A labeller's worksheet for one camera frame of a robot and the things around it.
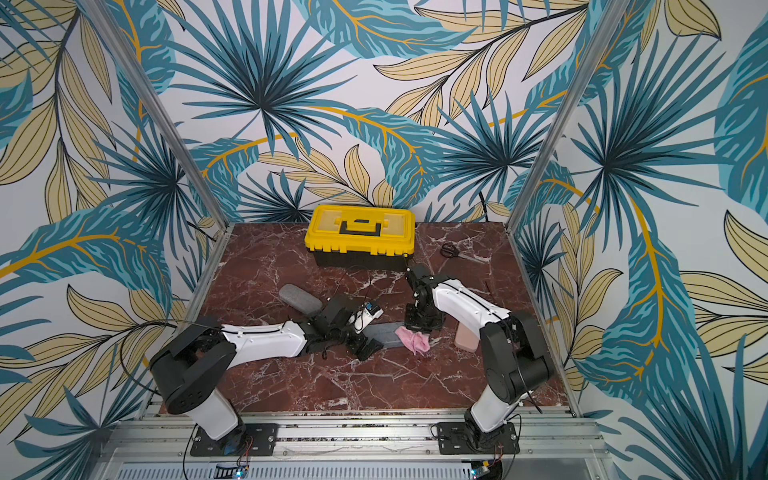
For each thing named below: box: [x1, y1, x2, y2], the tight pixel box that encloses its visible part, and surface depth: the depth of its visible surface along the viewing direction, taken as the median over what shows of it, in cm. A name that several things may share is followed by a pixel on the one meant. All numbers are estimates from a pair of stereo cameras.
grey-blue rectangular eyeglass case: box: [363, 322, 405, 347], surface depth 89 cm
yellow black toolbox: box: [304, 205, 416, 271], surface depth 97 cm
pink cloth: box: [395, 326, 431, 357], surface depth 87 cm
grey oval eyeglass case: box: [279, 284, 323, 315], surface depth 97 cm
